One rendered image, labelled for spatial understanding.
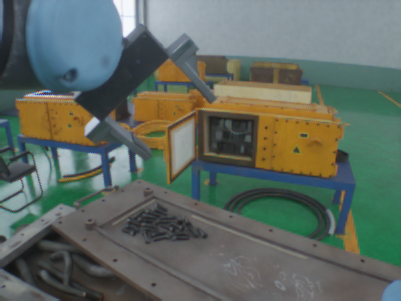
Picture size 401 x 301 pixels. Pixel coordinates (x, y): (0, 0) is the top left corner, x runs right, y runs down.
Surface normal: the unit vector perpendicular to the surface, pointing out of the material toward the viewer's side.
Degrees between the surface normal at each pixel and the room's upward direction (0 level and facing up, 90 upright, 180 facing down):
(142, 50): 103
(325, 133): 90
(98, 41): 90
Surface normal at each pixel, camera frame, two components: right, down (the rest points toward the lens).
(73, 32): 0.89, 0.16
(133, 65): 0.30, 0.55
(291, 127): -0.34, 0.33
